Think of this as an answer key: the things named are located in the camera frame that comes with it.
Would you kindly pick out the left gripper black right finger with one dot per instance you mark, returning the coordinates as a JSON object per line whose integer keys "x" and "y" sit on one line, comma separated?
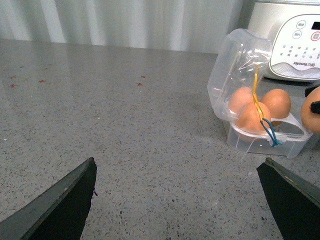
{"x": 293, "y": 201}

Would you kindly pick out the brown egg front left box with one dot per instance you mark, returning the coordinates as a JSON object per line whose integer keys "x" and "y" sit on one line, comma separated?
{"x": 249, "y": 120}

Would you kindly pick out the clear plastic egg box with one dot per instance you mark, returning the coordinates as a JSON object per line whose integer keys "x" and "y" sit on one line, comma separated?
{"x": 235, "y": 68}

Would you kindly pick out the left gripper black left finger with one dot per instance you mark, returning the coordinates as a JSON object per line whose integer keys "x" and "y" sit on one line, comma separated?
{"x": 59, "y": 213}

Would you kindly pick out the blue rubber band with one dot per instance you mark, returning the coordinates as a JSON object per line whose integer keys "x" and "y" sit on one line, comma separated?
{"x": 269, "y": 129}

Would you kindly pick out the brown egg back right box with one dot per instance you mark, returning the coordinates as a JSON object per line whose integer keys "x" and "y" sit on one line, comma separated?
{"x": 278, "y": 103}

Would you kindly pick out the brown egg box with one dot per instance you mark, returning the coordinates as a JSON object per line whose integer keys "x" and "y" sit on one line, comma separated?
{"x": 249, "y": 120}
{"x": 239, "y": 99}
{"x": 278, "y": 103}

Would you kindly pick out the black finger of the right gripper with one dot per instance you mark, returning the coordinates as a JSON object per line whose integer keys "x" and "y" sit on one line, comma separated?
{"x": 308, "y": 90}
{"x": 315, "y": 107}

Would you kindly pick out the white blender base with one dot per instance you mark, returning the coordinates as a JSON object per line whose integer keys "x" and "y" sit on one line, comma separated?
{"x": 293, "y": 27}

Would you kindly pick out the yellow rubber band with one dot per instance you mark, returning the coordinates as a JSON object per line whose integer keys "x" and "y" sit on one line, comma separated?
{"x": 254, "y": 95}

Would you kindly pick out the brown egg back left box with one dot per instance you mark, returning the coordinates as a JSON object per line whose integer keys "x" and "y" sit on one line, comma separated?
{"x": 239, "y": 99}

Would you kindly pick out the brown egg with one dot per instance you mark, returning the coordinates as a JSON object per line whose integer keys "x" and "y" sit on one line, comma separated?
{"x": 309, "y": 120}

